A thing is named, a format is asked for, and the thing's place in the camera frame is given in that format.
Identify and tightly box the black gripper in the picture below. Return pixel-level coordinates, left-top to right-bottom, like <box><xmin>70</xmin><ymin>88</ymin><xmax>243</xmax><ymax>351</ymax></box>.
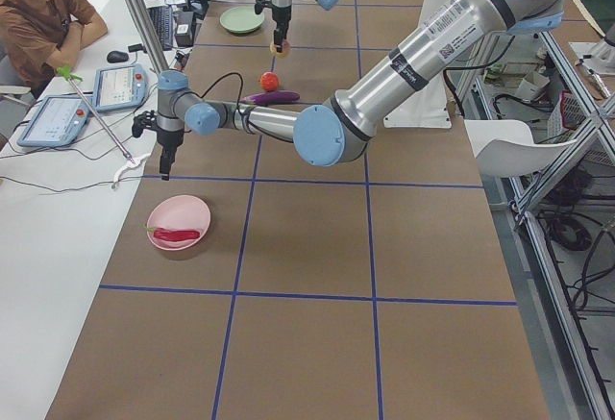
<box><xmin>157</xmin><ymin>129</ymin><xmax>183</xmax><ymax>181</ymax></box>
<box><xmin>272</xmin><ymin>6</ymin><xmax>292</xmax><ymax>44</ymax></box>

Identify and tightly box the yellow pink peach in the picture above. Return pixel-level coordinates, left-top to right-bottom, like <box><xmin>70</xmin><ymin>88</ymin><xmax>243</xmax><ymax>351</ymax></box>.
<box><xmin>269</xmin><ymin>40</ymin><xmax>290</xmax><ymax>58</ymax></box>

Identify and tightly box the purple eggplant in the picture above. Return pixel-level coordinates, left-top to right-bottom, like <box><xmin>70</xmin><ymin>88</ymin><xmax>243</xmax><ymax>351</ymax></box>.
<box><xmin>240</xmin><ymin>90</ymin><xmax>300</xmax><ymax>107</ymax></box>

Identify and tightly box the red chili pepper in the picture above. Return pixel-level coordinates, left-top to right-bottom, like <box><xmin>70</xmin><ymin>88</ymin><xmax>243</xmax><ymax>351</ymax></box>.
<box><xmin>146</xmin><ymin>227</ymin><xmax>201</xmax><ymax>242</ymax></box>

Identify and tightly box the green plate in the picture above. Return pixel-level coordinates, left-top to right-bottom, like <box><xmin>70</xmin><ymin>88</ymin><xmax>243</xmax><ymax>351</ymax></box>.
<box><xmin>219</xmin><ymin>7</ymin><xmax>264</xmax><ymax>35</ymax></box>

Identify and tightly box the red pomegranate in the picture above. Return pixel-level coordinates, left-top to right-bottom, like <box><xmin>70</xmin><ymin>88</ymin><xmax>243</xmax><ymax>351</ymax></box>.
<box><xmin>259</xmin><ymin>71</ymin><xmax>280</xmax><ymax>92</ymax></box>

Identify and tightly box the pink plate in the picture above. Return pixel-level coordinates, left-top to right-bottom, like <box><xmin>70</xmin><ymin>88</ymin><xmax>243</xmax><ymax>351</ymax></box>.
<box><xmin>146</xmin><ymin>195</ymin><xmax>211</xmax><ymax>251</ymax></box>

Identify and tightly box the far blue teach pendant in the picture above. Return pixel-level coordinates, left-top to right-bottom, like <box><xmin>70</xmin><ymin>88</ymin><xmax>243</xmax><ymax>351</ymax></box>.
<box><xmin>92</xmin><ymin>63</ymin><xmax>148</xmax><ymax>112</ymax></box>

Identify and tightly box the blue teach pendant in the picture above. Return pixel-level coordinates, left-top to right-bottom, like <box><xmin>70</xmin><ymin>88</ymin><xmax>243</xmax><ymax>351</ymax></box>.
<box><xmin>17</xmin><ymin>95</ymin><xmax>88</xmax><ymax>148</ymax></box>
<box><xmin>92</xmin><ymin>63</ymin><xmax>148</xmax><ymax>112</ymax></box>

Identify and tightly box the black computer mouse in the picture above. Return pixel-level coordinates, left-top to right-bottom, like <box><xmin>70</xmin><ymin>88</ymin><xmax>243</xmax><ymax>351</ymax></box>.
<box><xmin>106</xmin><ymin>50</ymin><xmax>129</xmax><ymax>63</ymax></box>

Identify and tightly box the near blue teach pendant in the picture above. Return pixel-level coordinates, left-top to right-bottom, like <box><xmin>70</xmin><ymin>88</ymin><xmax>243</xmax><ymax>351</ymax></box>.
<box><xmin>17</xmin><ymin>95</ymin><xmax>88</xmax><ymax>148</ymax></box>

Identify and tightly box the black keyboard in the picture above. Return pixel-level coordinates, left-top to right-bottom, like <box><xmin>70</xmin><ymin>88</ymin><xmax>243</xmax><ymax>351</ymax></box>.
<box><xmin>147</xmin><ymin>6</ymin><xmax>174</xmax><ymax>51</ymax></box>

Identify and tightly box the man in brown shirt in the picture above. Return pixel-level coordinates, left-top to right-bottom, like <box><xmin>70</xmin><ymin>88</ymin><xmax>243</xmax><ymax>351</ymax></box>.
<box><xmin>1</xmin><ymin>0</ymin><xmax>108</xmax><ymax>96</ymax></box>

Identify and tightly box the white chair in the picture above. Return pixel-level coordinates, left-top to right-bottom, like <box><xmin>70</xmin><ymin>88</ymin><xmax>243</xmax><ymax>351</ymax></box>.
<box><xmin>464</xmin><ymin>119</ymin><xmax>577</xmax><ymax>178</ymax></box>

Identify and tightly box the metal rod green handle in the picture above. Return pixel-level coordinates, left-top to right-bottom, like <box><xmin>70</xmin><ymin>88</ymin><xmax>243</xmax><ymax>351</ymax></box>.
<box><xmin>56</xmin><ymin>65</ymin><xmax>135</xmax><ymax>163</ymax></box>

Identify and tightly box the aluminium frame post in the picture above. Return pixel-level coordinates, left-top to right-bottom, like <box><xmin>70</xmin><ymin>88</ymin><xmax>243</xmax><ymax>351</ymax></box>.
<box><xmin>124</xmin><ymin>0</ymin><xmax>170</xmax><ymax>75</ymax></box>

